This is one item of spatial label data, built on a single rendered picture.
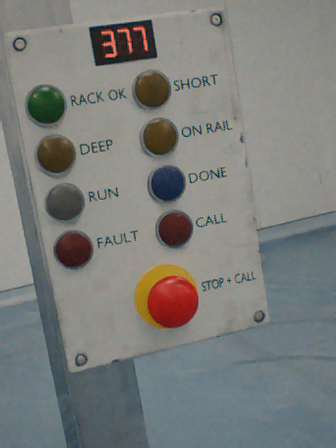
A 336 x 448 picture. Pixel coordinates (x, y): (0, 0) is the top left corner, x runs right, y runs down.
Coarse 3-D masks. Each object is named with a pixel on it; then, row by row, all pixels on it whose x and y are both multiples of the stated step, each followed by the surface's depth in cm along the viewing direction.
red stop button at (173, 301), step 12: (168, 276) 47; (180, 276) 47; (156, 288) 46; (168, 288) 46; (180, 288) 47; (192, 288) 47; (156, 300) 46; (168, 300) 46; (180, 300) 47; (192, 300) 47; (156, 312) 46; (168, 312) 46; (180, 312) 47; (192, 312) 47; (168, 324) 47; (180, 324) 47
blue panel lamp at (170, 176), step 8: (160, 168) 48; (168, 168) 48; (176, 168) 48; (152, 176) 48; (160, 176) 47; (168, 176) 48; (176, 176) 48; (152, 184) 48; (160, 184) 48; (168, 184) 48; (176, 184) 48; (152, 192) 48; (160, 192) 48; (168, 192) 48; (176, 192) 48; (168, 200) 48
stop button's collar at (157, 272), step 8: (160, 264) 49; (168, 264) 49; (152, 272) 49; (160, 272) 49; (168, 272) 49; (176, 272) 49; (184, 272) 49; (144, 280) 48; (152, 280) 49; (192, 280) 50; (216, 280) 50; (136, 288) 48; (144, 288) 49; (208, 288) 50; (136, 296) 48; (144, 296) 49; (136, 304) 49; (144, 304) 49; (144, 312) 49; (152, 320) 49
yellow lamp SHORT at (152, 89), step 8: (152, 72) 47; (144, 80) 46; (152, 80) 46; (160, 80) 47; (136, 88) 46; (144, 88) 46; (152, 88) 47; (160, 88) 47; (168, 88) 47; (144, 96) 46; (152, 96) 47; (160, 96) 47; (144, 104) 47; (152, 104) 47; (160, 104) 47
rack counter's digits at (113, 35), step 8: (104, 32) 46; (112, 32) 46; (120, 32) 46; (128, 32) 46; (136, 32) 46; (144, 32) 46; (104, 40) 46; (112, 40) 46; (120, 40) 46; (128, 40) 46; (136, 40) 46; (144, 40) 47; (104, 48) 46; (112, 48) 46; (120, 48) 46; (128, 48) 46; (136, 48) 46; (144, 48) 47; (104, 56) 46; (112, 56) 46; (120, 56) 46
